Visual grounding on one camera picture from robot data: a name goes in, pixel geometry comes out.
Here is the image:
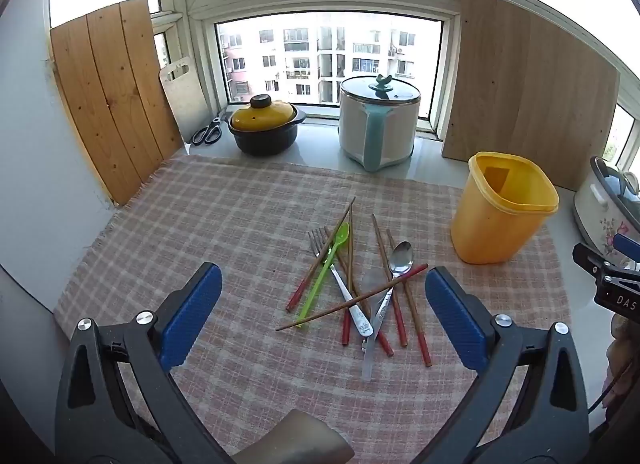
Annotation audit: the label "metal spoon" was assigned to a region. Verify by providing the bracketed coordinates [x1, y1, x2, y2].
[361, 241, 414, 352]

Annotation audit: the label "white cutting board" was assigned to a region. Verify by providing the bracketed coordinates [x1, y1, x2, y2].
[159, 56, 211, 145]

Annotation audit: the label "white window frame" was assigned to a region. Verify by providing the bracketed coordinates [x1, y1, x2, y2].
[155, 0, 476, 140]

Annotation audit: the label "pink plaid cloth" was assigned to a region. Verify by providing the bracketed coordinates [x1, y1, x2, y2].
[52, 153, 572, 464]

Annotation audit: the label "brown wooden plank board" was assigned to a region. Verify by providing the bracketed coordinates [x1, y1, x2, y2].
[49, 0, 185, 206]

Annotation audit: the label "yellow plastic container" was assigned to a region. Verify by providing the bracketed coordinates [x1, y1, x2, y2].
[450, 151, 560, 265]

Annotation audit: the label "green plastic spoon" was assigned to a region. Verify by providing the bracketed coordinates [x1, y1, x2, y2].
[295, 222, 351, 329]

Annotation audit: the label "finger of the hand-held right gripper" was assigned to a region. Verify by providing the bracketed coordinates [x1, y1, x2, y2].
[614, 233, 640, 272]
[573, 243, 618, 290]

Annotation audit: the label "apartment buildings outside window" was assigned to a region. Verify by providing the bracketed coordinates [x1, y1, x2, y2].
[218, 14, 443, 120]

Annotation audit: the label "floral slow cooker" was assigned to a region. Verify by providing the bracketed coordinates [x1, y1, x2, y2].
[572, 155, 640, 270]

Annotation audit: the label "black casserole pot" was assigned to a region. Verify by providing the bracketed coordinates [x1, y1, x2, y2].
[227, 109, 307, 156]

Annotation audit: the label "white teal-handled kettle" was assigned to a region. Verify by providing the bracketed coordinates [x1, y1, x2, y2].
[338, 73, 422, 172]

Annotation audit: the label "metal fork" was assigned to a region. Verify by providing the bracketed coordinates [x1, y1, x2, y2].
[306, 228, 375, 340]

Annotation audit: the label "black handled scissors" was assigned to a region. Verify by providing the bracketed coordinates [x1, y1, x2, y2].
[191, 114, 228, 146]

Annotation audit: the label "light wooden board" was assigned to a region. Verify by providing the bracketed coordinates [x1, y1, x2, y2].
[441, 0, 621, 192]

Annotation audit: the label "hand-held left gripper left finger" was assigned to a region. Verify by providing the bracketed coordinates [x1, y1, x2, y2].
[54, 262, 236, 464]

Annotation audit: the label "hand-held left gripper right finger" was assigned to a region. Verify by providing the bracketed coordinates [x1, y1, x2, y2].
[415, 266, 591, 464]

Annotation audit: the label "yellow pot lid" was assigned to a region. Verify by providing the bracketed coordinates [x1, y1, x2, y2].
[231, 94, 296, 132]

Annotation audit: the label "person's right hand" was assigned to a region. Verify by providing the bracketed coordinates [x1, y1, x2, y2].
[606, 316, 640, 392]

